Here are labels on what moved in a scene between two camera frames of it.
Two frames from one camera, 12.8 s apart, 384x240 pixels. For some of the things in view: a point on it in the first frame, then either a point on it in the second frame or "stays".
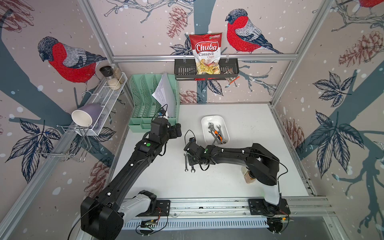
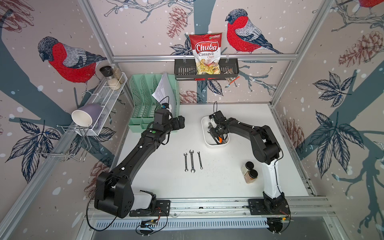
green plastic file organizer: x=145 y=107 stays
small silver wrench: x=186 y=169 stays
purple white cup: x=86 y=116 stays
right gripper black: x=190 y=163 to x=213 y=134
